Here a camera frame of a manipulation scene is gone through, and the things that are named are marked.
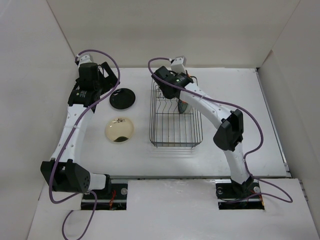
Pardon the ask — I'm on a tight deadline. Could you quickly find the blue patterned ceramic plate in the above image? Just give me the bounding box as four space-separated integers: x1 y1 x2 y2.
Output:
177 99 190 114

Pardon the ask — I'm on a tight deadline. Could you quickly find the clear glass plate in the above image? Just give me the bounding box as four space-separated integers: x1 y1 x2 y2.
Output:
186 105 193 114

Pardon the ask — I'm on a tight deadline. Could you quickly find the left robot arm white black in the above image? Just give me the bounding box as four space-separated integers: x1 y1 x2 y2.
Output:
40 58 118 199

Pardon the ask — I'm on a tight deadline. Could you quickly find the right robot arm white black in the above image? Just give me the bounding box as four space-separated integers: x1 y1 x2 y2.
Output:
151 66 250 197

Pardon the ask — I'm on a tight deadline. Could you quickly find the black round plate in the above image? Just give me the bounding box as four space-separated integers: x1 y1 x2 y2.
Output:
109 88 136 110

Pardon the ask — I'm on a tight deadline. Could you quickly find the cream plate with flower pattern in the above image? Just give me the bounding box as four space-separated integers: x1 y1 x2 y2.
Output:
104 117 135 144

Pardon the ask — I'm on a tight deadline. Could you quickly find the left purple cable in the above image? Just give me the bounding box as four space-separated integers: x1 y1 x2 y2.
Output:
47 49 121 240

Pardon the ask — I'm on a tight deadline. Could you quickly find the purple cable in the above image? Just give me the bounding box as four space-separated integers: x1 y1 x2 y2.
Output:
147 57 294 204
47 49 121 240

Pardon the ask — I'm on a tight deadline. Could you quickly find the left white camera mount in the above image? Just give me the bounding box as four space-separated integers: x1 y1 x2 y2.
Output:
75 54 94 68

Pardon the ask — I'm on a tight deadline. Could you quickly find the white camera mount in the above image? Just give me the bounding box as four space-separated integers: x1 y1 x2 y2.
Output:
170 55 187 74
75 54 94 68

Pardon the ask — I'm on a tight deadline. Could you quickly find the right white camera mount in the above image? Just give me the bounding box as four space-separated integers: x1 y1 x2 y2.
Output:
170 55 187 74

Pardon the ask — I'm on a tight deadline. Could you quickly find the grey wire dish rack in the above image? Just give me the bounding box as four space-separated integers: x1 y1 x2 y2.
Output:
149 80 203 148

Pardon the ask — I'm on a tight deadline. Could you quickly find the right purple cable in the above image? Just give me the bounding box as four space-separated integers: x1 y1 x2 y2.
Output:
147 57 294 204

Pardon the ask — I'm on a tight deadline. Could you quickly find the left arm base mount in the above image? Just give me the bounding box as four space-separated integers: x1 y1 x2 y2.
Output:
80 179 128 211

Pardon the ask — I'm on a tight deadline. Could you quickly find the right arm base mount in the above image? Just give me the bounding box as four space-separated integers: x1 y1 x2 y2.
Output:
215 181 265 210

